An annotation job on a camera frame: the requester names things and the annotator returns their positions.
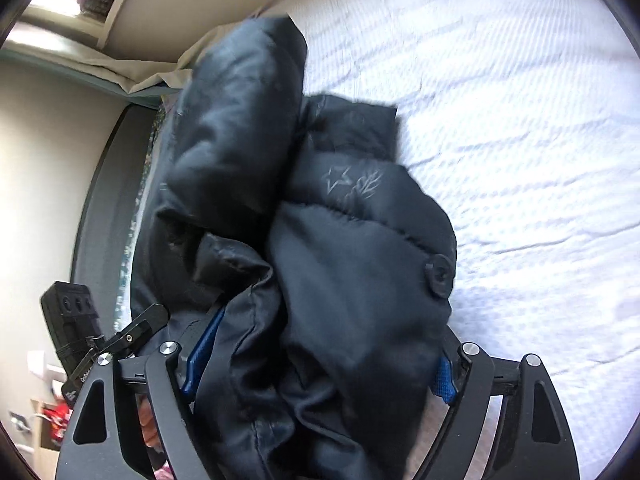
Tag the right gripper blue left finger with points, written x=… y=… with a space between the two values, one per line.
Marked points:
x=103 y=441

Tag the black camera box left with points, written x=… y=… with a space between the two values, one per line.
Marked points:
x=72 y=322

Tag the floral bed sheet edge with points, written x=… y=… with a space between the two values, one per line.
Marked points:
x=122 y=309

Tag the person's left hand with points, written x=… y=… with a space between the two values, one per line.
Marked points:
x=150 y=434

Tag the black padded jacket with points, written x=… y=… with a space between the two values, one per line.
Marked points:
x=332 y=267

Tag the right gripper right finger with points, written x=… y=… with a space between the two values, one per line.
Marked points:
x=532 y=439

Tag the white quilted mattress cover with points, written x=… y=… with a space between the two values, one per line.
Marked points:
x=521 y=119

